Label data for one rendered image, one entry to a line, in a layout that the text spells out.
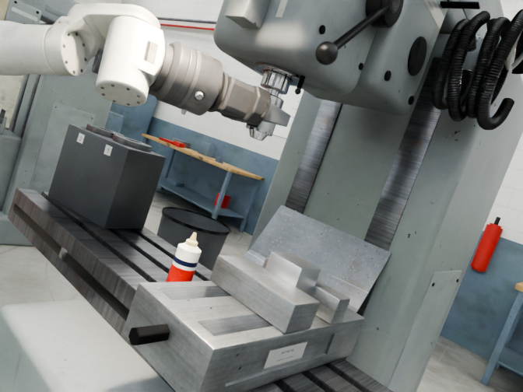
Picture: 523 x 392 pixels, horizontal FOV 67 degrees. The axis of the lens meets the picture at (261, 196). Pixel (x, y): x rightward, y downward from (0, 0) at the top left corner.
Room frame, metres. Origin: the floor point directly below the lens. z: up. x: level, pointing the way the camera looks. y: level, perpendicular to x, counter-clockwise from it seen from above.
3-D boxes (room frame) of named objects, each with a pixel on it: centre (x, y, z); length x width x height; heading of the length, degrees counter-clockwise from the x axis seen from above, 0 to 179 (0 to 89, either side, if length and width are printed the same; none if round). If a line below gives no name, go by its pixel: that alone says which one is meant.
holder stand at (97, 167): (0.96, 0.37, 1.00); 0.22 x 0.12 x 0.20; 62
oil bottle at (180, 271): (0.65, 0.08, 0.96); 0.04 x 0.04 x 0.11
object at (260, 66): (0.68, 0.04, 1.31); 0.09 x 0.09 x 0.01
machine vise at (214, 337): (0.56, -0.06, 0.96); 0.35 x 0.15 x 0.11; 140
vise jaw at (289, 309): (0.54, -0.04, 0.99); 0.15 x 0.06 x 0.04; 50
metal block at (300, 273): (0.58, -0.08, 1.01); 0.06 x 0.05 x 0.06; 50
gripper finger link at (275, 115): (0.65, 0.02, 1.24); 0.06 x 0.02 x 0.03; 124
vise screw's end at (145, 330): (0.41, 0.06, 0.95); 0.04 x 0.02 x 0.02; 140
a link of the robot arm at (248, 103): (0.63, 0.12, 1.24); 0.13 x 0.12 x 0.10; 34
